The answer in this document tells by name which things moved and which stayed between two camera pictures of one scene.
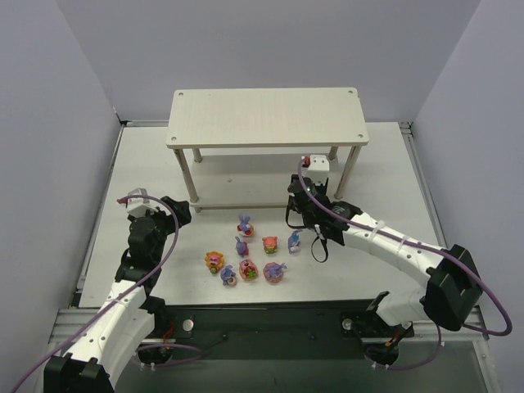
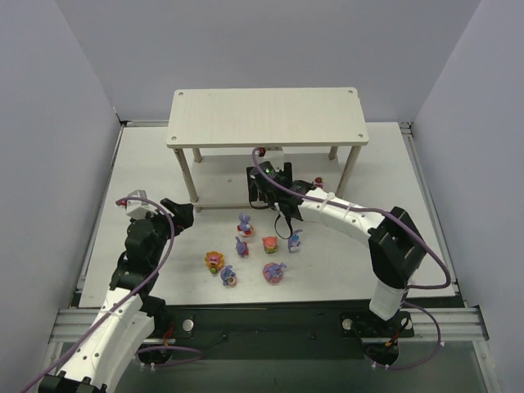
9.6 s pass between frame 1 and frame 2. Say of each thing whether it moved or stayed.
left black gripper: stayed
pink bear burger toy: stayed
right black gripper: moved
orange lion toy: stayed
